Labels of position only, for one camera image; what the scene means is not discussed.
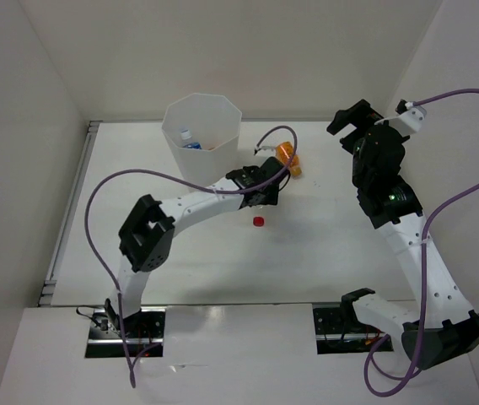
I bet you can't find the red label clear water bottle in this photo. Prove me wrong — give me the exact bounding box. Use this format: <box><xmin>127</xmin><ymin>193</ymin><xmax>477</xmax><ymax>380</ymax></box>
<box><xmin>249</xmin><ymin>206</ymin><xmax>265</xmax><ymax>228</ymax></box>

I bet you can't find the orange juice bottle patterned label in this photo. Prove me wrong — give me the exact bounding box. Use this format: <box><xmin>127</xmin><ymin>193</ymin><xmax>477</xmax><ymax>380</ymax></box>
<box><xmin>275</xmin><ymin>141</ymin><xmax>302</xmax><ymax>178</ymax></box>

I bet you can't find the blue label Pocari Sweat bottle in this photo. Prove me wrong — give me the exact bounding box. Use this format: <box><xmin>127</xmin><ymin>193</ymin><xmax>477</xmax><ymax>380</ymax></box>
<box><xmin>180</xmin><ymin>127</ymin><xmax>202</xmax><ymax>150</ymax></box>

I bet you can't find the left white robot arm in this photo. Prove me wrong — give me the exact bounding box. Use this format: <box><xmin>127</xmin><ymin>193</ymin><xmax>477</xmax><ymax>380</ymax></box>
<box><xmin>105</xmin><ymin>157</ymin><xmax>290</xmax><ymax>338</ymax></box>

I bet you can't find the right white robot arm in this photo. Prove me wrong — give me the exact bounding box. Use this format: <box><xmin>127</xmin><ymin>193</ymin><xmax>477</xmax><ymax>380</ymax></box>
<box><xmin>327</xmin><ymin>100</ymin><xmax>479</xmax><ymax>370</ymax></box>

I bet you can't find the white octagonal bin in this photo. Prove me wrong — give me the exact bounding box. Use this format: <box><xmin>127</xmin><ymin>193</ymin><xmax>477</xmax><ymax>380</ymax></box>
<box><xmin>161</xmin><ymin>93</ymin><xmax>242</xmax><ymax>186</ymax></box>

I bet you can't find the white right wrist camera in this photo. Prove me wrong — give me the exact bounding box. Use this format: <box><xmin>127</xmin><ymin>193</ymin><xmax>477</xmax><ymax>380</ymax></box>
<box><xmin>383</xmin><ymin>100</ymin><xmax>427</xmax><ymax>137</ymax></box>

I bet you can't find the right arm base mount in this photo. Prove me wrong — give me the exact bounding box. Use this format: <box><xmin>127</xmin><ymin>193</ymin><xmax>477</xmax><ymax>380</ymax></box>
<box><xmin>312</xmin><ymin>303</ymin><xmax>385</xmax><ymax>355</ymax></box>

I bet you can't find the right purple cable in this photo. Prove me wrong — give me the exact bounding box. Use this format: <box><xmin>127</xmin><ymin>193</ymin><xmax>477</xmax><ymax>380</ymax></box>
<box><xmin>364</xmin><ymin>87</ymin><xmax>479</xmax><ymax>397</ymax></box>

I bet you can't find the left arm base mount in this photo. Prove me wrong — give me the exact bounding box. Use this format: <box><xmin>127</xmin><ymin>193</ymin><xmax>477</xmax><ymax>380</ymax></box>
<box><xmin>75</xmin><ymin>305</ymin><xmax>166</xmax><ymax>359</ymax></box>

